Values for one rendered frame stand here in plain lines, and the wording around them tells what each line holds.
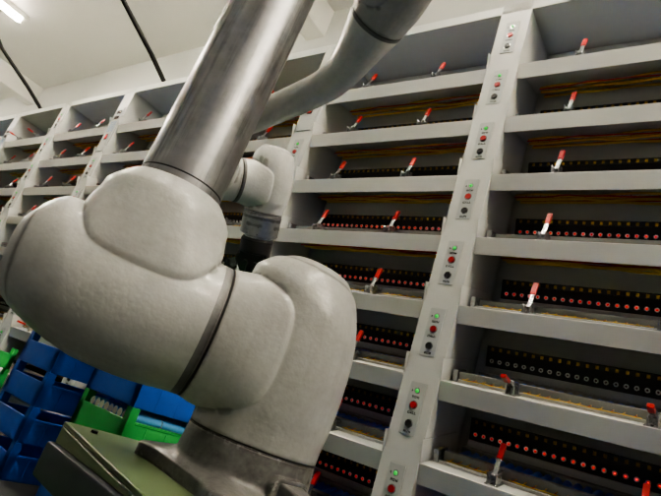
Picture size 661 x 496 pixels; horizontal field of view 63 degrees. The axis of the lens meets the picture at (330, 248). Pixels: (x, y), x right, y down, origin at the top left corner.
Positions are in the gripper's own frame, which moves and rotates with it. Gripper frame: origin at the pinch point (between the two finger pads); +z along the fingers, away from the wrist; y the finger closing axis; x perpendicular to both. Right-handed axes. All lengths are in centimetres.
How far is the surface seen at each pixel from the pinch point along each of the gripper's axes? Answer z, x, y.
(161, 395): 13.5, -21.3, -4.7
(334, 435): 23.9, 10.0, 27.3
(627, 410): -6, -1, 84
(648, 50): -87, 35, 78
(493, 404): 2, 3, 60
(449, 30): -97, 70, 24
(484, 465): 16, 3, 62
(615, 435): -2, -7, 82
